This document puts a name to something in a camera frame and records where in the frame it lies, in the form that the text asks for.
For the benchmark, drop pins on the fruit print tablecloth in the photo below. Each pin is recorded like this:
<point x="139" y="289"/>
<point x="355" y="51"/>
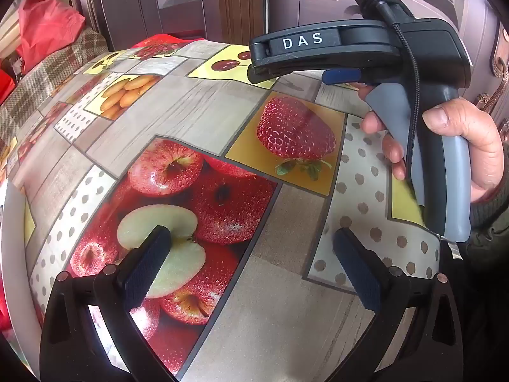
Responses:
<point x="246" y="286"/>

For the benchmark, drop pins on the plaid blanket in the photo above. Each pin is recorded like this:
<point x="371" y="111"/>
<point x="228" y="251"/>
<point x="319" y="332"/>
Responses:
<point x="43" y="75"/>

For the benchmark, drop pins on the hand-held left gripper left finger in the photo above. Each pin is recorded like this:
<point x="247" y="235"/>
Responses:
<point x="145" y="266"/>

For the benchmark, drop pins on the person's right hand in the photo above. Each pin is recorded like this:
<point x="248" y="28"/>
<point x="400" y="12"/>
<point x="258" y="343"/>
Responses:
<point x="481" y="147"/>

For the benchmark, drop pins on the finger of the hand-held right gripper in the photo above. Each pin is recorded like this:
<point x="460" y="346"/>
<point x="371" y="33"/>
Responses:
<point x="342" y="76"/>

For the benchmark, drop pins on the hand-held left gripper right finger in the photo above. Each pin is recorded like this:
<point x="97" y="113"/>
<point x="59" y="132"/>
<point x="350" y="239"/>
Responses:
<point x="358" y="270"/>

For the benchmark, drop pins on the plain red bag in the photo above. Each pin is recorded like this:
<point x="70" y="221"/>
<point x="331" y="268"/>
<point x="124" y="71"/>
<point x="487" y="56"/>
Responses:
<point x="47" y="28"/>

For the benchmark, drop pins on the person's right forearm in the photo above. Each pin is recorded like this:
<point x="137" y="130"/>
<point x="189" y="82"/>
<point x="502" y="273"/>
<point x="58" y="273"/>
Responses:
<point x="493" y="227"/>

